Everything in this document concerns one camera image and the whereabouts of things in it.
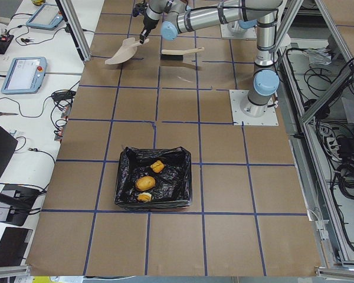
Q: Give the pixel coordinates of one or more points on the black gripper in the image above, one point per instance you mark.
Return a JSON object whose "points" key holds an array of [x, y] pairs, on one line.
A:
{"points": [[148, 23]]}

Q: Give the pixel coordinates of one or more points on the white plastic dustpan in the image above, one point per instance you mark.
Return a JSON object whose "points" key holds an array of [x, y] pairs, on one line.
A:
{"points": [[127, 50]]}

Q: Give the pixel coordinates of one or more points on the white hand brush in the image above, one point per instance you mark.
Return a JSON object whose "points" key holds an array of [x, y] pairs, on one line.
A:
{"points": [[177, 55]]}

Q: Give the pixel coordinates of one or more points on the crusty bread piece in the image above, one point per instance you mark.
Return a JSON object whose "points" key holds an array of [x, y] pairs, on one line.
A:
{"points": [[157, 166]]}

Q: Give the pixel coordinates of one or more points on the round brown bread bun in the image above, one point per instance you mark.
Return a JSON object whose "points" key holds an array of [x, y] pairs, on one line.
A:
{"points": [[145, 183]]}

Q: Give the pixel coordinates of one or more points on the pale bread piece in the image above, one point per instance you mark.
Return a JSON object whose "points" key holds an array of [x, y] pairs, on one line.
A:
{"points": [[144, 197]]}

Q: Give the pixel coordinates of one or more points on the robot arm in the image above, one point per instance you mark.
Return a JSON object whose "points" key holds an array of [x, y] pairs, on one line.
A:
{"points": [[177, 18]]}

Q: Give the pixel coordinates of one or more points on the bin with black bag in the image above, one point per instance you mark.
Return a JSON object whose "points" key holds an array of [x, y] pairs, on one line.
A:
{"points": [[173, 188]]}

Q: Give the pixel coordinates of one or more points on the far blue teach pendant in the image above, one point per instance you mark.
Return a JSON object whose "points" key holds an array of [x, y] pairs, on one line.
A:
{"points": [[48, 16]]}

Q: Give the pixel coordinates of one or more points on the blue teach pendant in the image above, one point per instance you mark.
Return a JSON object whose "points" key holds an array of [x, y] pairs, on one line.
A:
{"points": [[48, 16], [25, 75]]}

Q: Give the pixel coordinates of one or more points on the yellow object on desk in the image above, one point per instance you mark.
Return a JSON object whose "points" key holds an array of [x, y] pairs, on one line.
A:
{"points": [[38, 2]]}

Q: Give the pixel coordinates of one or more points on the near blue teach pendant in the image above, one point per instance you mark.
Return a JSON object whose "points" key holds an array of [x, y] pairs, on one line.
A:
{"points": [[25, 75]]}

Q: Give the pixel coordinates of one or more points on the silver aluminium frame post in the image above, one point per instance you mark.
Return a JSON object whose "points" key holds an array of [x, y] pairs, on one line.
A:
{"points": [[73, 24]]}

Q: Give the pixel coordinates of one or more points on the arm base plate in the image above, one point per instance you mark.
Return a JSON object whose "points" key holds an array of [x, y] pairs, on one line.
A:
{"points": [[246, 114]]}

